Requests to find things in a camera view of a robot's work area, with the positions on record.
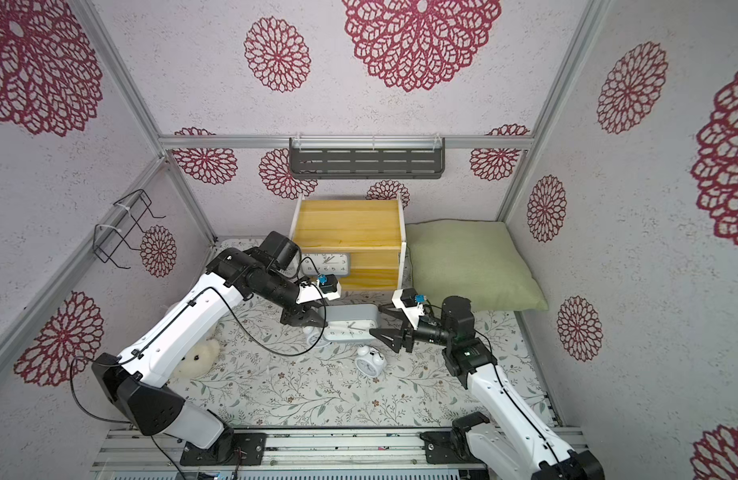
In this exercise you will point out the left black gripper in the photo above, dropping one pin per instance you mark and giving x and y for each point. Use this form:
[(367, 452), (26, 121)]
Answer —
[(299, 317)]

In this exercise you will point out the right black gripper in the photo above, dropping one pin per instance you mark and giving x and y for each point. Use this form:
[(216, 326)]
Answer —
[(409, 333)]

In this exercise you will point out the grey square alarm clock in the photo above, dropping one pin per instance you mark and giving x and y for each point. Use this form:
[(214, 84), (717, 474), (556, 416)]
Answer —
[(314, 264), (350, 323)]

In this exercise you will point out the wooden two-tier white-frame shelf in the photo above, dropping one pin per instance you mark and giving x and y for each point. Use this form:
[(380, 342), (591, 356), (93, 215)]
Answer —
[(371, 232)]

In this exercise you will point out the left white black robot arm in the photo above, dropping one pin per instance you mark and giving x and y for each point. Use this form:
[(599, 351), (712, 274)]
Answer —
[(135, 380)]

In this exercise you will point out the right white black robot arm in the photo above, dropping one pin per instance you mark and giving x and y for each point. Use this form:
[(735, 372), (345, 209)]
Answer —
[(510, 439)]

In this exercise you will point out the white twin-bell alarm clock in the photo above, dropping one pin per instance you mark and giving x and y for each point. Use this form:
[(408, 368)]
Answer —
[(314, 337), (369, 361)]

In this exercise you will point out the green pillow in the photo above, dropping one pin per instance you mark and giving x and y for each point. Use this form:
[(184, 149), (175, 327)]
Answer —
[(476, 260)]

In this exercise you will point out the white plush teddy bear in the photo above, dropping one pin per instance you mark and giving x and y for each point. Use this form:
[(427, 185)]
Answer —
[(198, 361)]

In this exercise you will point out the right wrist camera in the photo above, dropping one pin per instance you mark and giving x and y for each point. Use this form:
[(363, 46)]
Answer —
[(410, 304)]

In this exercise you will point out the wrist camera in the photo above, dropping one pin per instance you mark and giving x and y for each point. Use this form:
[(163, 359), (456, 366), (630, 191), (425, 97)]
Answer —
[(410, 304), (322, 288)]

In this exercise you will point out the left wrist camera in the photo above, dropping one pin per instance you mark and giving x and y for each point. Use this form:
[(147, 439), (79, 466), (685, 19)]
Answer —
[(322, 288)]

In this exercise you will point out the grey wall-mounted metal shelf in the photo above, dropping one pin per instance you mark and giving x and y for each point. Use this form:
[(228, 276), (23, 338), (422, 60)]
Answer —
[(370, 159)]

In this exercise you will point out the black wire wall rack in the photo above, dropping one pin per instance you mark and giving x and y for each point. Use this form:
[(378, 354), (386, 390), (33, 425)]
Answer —
[(129, 212)]

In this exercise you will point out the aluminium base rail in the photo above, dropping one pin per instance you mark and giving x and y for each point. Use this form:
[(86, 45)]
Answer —
[(308, 453)]

